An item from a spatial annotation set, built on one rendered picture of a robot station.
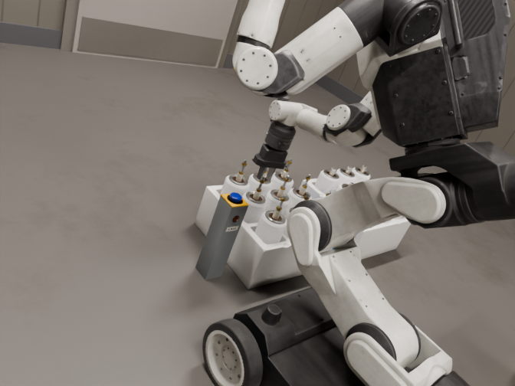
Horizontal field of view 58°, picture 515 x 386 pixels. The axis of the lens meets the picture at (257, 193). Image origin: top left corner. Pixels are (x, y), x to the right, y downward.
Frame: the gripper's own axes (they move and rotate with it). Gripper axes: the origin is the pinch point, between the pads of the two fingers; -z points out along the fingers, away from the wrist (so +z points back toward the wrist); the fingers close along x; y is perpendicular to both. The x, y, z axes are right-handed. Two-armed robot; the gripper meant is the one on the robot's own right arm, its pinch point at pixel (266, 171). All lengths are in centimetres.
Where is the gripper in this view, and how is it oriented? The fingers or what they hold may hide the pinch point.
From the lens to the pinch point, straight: 162.5
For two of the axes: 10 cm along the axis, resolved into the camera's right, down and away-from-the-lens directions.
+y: -3.7, -5.6, 7.4
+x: 8.7, 0.6, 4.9
